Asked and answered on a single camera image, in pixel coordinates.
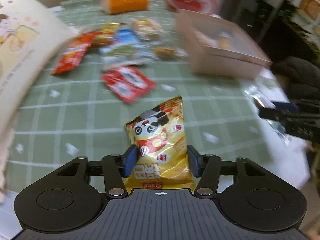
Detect red white snack packet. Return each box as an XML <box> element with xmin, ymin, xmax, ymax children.
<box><xmin>101</xmin><ymin>67</ymin><xmax>157</xmax><ymax>103</ymax></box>

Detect red spicy snack packet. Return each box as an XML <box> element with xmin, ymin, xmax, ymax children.
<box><xmin>51</xmin><ymin>22</ymin><xmax>122</xmax><ymax>75</ymax></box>

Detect cream cartoon canvas bag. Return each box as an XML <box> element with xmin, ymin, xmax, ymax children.
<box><xmin>1</xmin><ymin>0</ymin><xmax>79</xmax><ymax>199</ymax></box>

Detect blue seaweed snack bag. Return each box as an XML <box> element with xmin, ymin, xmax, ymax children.
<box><xmin>99</xmin><ymin>29</ymin><xmax>157</xmax><ymax>73</ymax></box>

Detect round cake clear wrapper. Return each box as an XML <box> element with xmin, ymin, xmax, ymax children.
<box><xmin>131</xmin><ymin>18</ymin><xmax>162</xmax><ymax>41</ymax></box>

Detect pink cardboard box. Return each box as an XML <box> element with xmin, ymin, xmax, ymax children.
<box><xmin>175</xmin><ymin>9</ymin><xmax>272</xmax><ymax>80</ymax></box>

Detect green grid tablecloth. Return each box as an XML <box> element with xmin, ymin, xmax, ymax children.
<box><xmin>4</xmin><ymin>0</ymin><xmax>273</xmax><ymax>193</ymax></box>

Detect yellow panda snack bag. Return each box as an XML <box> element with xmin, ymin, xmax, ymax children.
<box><xmin>124</xmin><ymin>96</ymin><xmax>195</xmax><ymax>192</ymax></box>

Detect small brown pastry packet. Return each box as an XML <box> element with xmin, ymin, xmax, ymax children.
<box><xmin>152</xmin><ymin>47</ymin><xmax>188</xmax><ymax>61</ymax></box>

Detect black jacket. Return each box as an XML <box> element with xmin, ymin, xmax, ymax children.
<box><xmin>270</xmin><ymin>56</ymin><xmax>319</xmax><ymax>101</ymax></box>

